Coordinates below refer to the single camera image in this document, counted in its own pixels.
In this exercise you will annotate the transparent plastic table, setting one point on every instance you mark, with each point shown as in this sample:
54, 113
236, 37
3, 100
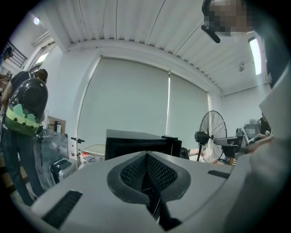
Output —
54, 145

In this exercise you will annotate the person's head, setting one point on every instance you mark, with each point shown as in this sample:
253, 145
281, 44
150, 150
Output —
227, 18

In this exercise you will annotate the small clear bottle red cap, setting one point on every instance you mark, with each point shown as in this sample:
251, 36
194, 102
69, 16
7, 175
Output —
73, 151

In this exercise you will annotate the white roller blind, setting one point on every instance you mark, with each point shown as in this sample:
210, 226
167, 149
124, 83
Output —
188, 109
125, 95

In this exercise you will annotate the black pedestal fan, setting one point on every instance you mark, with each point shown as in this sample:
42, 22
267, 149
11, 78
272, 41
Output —
202, 137

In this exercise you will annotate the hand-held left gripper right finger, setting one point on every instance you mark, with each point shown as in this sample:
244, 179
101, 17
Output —
193, 182

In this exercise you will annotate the black metal railing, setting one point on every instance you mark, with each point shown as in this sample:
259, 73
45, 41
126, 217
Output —
16, 55

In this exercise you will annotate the black mini fridge cabinet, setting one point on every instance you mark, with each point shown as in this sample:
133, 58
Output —
127, 145

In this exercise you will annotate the silver wheeled case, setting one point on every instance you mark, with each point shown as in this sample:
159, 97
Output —
63, 168

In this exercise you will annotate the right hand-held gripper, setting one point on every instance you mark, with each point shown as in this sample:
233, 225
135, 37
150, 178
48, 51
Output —
243, 142

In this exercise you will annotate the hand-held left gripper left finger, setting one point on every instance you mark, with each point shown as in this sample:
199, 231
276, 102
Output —
95, 193

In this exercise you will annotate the black head-mounted camera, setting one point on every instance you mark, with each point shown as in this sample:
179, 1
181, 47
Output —
211, 34

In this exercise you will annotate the brown cardboard box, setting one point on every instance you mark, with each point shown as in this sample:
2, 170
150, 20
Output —
52, 123

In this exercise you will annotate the round spotlight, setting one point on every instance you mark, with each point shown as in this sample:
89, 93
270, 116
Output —
36, 20

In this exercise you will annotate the ceiling strip light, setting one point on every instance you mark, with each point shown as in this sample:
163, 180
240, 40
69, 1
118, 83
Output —
255, 57

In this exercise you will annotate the white ceiling sensor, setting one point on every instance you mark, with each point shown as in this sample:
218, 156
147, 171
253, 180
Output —
242, 66

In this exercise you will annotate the white pump bottle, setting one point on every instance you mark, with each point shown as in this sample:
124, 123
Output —
59, 127

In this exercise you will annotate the person's black shirt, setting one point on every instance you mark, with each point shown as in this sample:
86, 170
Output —
277, 57

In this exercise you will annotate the person's right forearm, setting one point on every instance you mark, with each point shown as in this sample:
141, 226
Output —
259, 144

